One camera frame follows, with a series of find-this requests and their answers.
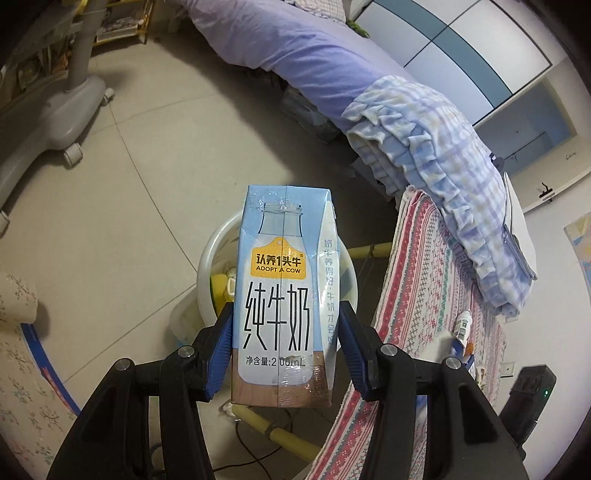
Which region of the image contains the floral fabric with blue trim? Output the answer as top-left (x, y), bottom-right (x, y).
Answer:
top-left (1, 272), bottom-right (76, 479)

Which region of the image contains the small white bottle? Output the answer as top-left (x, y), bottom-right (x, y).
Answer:
top-left (453, 310), bottom-right (473, 345)

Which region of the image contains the grey rolling stand base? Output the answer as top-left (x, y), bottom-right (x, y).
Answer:
top-left (0, 0), bottom-right (115, 234)

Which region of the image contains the white plastic trash basin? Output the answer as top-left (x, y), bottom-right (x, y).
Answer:
top-left (170, 216), bottom-right (359, 342)

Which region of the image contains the black power adapter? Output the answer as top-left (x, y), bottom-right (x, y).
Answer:
top-left (500, 365), bottom-right (557, 447)

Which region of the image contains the blue white wardrobe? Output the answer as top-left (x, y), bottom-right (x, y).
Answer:
top-left (352, 0), bottom-right (581, 186)

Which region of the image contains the wooden toy shelf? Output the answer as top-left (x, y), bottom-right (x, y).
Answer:
top-left (93, 0), bottom-right (155, 46)

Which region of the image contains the patterned woven bed mat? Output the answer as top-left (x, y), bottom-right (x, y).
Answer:
top-left (308, 187), bottom-right (506, 479)

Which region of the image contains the blue plaid folded quilt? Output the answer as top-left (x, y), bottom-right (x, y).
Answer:
top-left (342, 76), bottom-right (538, 318)

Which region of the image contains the lavender bed sheet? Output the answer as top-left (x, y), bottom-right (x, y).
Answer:
top-left (178, 0), bottom-right (412, 132)

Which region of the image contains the light blue milk carton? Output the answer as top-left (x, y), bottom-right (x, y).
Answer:
top-left (231, 185), bottom-right (341, 408)

